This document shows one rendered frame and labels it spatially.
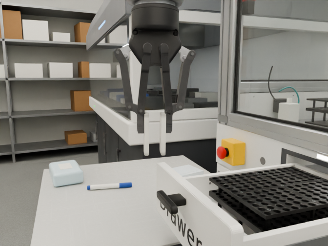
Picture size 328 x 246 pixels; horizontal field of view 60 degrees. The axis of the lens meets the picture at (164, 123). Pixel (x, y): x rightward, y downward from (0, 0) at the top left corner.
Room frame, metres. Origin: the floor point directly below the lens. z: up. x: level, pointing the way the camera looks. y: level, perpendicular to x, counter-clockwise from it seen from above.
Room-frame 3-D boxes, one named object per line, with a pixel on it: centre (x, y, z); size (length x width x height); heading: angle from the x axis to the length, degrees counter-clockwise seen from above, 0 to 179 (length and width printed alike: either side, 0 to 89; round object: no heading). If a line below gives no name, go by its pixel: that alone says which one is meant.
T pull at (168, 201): (0.45, -0.02, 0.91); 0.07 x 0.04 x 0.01; 20
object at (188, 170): (0.98, -0.07, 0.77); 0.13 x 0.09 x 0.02; 123
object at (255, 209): (0.49, -0.13, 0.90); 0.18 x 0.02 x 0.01; 20
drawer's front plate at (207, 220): (0.45, -0.04, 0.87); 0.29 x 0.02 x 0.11; 20
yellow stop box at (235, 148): (0.87, -0.21, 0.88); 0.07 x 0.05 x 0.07; 20
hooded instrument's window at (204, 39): (2.29, -0.08, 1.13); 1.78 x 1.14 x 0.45; 20
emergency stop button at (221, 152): (0.86, -0.18, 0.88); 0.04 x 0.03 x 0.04; 20
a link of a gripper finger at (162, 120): (0.47, 0.00, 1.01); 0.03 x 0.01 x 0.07; 6
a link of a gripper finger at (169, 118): (0.47, -0.02, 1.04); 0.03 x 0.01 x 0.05; 96
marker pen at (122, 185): (0.85, 0.17, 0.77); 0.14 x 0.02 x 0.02; 101
